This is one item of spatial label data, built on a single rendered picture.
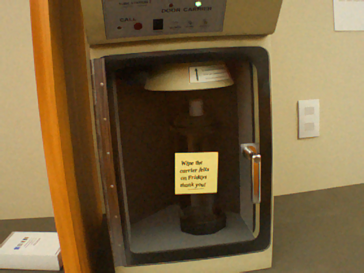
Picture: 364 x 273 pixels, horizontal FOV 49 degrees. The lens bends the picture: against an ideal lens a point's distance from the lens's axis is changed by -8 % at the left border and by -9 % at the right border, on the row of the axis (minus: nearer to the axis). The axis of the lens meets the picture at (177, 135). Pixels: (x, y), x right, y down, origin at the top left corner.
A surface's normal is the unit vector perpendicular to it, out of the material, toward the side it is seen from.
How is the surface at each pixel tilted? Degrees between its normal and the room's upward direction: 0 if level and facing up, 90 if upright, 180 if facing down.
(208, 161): 90
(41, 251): 0
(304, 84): 90
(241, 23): 135
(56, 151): 90
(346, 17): 90
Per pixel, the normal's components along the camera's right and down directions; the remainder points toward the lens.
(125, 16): 0.12, 0.84
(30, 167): 0.11, 0.21
